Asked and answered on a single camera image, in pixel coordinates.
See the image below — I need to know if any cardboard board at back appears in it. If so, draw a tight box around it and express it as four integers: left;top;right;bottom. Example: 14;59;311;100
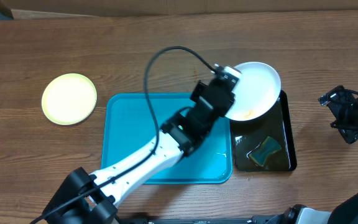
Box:
2;0;358;16

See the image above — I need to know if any teal plastic tray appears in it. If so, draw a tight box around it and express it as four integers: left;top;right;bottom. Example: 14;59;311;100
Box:
101;93;233;185

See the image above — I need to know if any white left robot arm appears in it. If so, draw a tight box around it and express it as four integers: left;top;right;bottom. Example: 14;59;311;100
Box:
33;65;242;223

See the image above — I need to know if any black water tray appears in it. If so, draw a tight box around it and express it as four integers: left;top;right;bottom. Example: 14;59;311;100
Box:
230;91;297;172

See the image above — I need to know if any yellow-green plate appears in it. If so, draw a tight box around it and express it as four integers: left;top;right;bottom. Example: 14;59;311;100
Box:
41;73;98;126

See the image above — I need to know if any white plate with ketchup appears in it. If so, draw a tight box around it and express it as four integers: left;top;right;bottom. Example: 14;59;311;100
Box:
226;62;281;121

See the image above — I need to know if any green yellow sponge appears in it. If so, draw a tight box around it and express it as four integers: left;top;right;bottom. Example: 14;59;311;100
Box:
247;136;282;167

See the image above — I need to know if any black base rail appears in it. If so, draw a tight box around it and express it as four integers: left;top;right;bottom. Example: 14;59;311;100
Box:
117;214;283;224

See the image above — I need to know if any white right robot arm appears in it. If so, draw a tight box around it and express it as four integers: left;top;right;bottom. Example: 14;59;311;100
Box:
266;85;358;224

